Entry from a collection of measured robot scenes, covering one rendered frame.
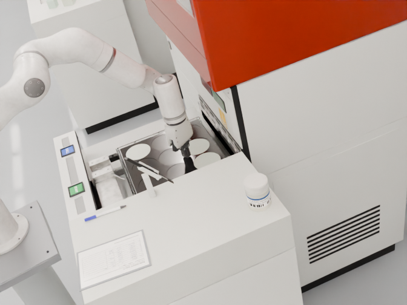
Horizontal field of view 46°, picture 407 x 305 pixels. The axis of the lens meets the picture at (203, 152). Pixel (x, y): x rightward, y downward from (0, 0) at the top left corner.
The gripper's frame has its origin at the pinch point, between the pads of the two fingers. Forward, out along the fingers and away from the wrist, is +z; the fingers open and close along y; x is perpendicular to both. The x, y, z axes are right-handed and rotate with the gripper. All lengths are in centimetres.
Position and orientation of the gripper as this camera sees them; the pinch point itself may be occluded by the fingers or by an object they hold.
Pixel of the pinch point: (185, 152)
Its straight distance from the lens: 178.6
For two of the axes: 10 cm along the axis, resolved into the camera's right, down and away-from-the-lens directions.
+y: -5.7, 6.0, -5.6
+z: 2.1, 7.7, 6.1
